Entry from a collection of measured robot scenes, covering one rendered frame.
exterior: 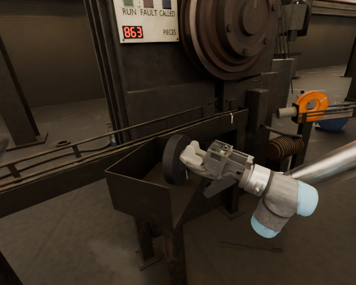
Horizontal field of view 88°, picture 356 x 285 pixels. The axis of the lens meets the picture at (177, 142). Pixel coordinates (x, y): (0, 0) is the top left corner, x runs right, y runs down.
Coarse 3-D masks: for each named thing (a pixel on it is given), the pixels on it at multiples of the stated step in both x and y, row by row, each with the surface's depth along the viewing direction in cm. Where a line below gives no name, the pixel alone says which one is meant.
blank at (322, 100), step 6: (312, 90) 100; (306, 96) 99; (312, 96) 99; (318, 96) 98; (324, 96) 98; (300, 102) 101; (306, 102) 100; (318, 102) 100; (324, 102) 99; (300, 108) 102; (318, 108) 101; (324, 108) 100
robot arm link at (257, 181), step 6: (252, 168) 46; (258, 168) 46; (264, 168) 46; (252, 174) 45; (258, 174) 45; (264, 174) 45; (252, 180) 45; (258, 180) 44; (264, 180) 44; (246, 186) 46; (252, 186) 45; (258, 186) 45; (264, 186) 44; (252, 192) 46; (258, 192) 45
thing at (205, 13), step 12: (204, 0) 68; (216, 0) 68; (204, 12) 69; (216, 12) 69; (204, 24) 71; (216, 24) 71; (204, 36) 72; (216, 36) 72; (204, 48) 75; (216, 48) 74; (216, 60) 78; (228, 60) 79; (240, 60) 82; (252, 60) 88
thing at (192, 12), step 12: (192, 0) 67; (192, 12) 69; (192, 24) 70; (192, 36) 72; (192, 48) 77; (264, 48) 91; (204, 60) 78; (216, 72) 83; (228, 72) 86; (240, 72) 89
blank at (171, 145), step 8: (176, 136) 54; (184, 136) 54; (168, 144) 51; (176, 144) 51; (184, 144) 55; (168, 152) 50; (176, 152) 51; (168, 160) 50; (176, 160) 51; (168, 168) 50; (176, 168) 52; (184, 168) 58; (168, 176) 51; (176, 176) 52; (184, 176) 57; (176, 184) 53
